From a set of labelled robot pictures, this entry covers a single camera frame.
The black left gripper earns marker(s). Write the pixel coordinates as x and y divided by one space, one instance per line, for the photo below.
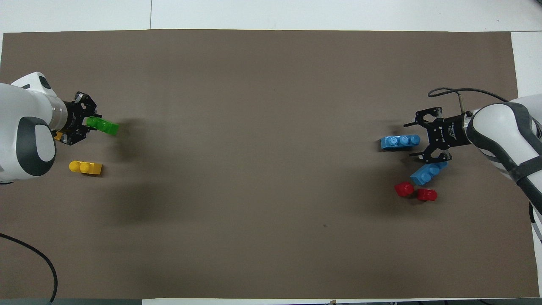
72 118

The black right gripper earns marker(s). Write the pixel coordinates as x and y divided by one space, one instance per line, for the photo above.
446 131

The green two-stud block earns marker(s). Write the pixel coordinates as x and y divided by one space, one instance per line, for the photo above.
105 126

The blue three-stud block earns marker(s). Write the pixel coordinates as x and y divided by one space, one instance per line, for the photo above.
425 173
400 142

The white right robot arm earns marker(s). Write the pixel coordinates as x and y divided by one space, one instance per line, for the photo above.
499 127

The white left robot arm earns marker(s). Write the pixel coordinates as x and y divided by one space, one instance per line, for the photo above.
21 127

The red one-stud block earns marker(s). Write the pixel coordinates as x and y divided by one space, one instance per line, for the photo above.
404 189
427 195

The brown table mat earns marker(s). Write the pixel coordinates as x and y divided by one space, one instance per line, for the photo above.
271 84

